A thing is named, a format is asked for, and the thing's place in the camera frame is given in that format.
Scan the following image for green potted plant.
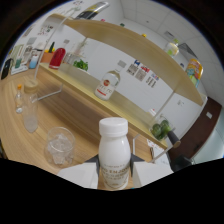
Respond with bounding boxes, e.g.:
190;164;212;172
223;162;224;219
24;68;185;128
72;59;90;72

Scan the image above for large white milk bottle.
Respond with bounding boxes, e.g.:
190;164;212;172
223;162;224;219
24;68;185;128
98;116;132;190

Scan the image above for multicolour wall poster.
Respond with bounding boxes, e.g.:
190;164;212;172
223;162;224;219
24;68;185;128
145;72;161;89

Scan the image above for glass jar with wooden lid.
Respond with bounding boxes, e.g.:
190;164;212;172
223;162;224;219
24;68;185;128
23;79;40;134

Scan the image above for clear bottle with red label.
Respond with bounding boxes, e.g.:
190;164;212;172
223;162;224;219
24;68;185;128
94;59;128;102

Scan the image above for black sofa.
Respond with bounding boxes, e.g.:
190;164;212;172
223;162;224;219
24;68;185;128
169;154;194;173

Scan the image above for blue yellow wall poster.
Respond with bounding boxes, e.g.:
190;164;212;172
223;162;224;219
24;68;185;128
126;59;140;76

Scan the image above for clear bottle with orange cap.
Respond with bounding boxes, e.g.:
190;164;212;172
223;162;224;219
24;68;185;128
14;84;25;114

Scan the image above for black bag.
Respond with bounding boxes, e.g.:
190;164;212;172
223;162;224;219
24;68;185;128
0;58;14;80

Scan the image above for red liquid bottle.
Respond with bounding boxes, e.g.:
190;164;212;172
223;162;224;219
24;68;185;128
48;39;70;70

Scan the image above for clear glass with ice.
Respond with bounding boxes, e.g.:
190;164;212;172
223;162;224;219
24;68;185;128
44;126;76;167

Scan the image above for large black yellow can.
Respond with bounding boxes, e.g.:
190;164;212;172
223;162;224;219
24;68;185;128
75;1;110;20

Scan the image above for small light blue bottle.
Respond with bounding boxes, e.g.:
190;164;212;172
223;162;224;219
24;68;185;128
28;54;40;70

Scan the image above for large yellow cartoon can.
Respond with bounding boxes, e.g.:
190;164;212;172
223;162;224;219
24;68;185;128
185;58;204;88

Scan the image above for clear bottle with green cap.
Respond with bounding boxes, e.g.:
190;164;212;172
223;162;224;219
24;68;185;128
163;38;181;58

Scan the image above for white notebook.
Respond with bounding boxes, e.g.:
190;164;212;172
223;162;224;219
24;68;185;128
146;138;171;166

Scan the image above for black cylinder tool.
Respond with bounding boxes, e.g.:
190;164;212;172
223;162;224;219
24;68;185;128
166;130;183;149

